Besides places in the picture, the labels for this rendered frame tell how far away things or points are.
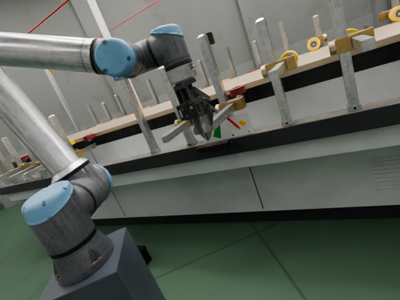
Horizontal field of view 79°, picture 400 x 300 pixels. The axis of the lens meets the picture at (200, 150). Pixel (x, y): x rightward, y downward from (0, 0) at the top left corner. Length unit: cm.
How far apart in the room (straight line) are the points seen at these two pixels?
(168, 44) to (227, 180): 103
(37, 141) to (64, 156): 10
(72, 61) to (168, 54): 26
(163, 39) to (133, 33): 427
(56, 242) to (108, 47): 57
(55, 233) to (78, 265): 12
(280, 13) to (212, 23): 138
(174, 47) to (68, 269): 73
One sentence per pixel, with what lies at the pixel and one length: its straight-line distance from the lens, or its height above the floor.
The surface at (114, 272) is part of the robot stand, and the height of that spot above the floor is 60.
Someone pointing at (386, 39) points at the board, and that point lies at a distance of 130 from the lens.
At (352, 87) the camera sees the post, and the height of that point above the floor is 79.
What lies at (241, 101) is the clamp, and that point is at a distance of 112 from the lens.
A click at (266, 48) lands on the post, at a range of 107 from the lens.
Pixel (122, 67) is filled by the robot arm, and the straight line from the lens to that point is 66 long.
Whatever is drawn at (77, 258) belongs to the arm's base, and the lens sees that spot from 88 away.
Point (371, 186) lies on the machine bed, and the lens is 151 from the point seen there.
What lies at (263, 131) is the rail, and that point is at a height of 70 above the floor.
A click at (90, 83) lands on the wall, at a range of 507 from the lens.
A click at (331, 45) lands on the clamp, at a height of 96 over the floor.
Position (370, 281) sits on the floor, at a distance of 137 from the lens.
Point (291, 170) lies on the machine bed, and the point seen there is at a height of 36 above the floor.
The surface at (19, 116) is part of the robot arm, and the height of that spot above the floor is 111.
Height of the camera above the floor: 103
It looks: 16 degrees down
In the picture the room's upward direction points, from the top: 21 degrees counter-clockwise
